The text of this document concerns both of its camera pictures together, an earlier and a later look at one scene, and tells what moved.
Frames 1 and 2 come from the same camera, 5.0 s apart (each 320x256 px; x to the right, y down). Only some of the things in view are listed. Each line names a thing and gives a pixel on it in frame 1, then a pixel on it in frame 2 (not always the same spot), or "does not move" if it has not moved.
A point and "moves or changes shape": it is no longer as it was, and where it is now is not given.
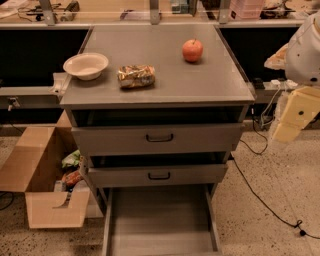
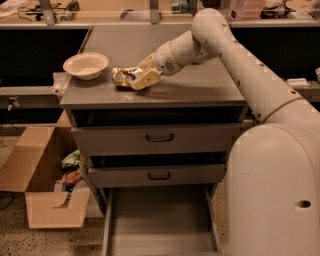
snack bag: (136, 75) moves or changes shape
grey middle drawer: (194, 175) does not move
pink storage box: (246, 9) does not move
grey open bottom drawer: (164, 220) does not move
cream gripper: (304, 58) -> (165, 60)
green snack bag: (71, 159) does not move
